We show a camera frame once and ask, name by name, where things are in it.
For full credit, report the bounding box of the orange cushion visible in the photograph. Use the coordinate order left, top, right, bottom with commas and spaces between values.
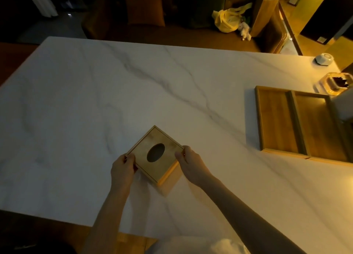
123, 0, 165, 27

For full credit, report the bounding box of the white box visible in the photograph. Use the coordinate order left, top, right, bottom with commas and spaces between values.
329, 89, 353, 121

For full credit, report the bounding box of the dark brown sofa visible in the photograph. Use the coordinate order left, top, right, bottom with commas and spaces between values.
83, 0, 287, 54

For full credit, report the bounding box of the wooden tissue box with oval hole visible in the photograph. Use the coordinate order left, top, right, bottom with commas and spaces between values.
125, 125, 185, 197

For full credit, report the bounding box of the wooden two-compartment tray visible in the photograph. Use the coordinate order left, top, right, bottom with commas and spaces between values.
254, 86, 353, 166

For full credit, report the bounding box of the small white plush toy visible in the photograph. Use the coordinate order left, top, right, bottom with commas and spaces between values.
238, 22, 252, 41

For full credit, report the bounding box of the person's left forearm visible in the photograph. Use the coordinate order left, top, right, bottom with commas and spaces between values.
80, 185, 131, 254

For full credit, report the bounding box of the brown paper bag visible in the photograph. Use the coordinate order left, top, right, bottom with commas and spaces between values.
250, 0, 279, 38

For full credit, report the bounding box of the person's right hand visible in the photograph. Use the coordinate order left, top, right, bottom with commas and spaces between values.
174, 145, 213, 188

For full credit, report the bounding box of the white hexagonal dish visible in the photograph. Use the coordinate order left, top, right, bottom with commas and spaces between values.
315, 53, 334, 67

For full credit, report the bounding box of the person's left hand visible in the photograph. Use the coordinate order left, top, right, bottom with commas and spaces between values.
110, 153, 136, 191

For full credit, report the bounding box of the glass ashtray with dark contents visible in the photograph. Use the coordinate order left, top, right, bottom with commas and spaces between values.
320, 72, 353, 95

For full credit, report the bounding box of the yellow plastic bag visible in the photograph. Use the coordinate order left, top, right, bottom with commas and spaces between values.
212, 2, 253, 33

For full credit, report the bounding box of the person's right forearm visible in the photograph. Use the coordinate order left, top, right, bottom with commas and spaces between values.
199, 176, 307, 254

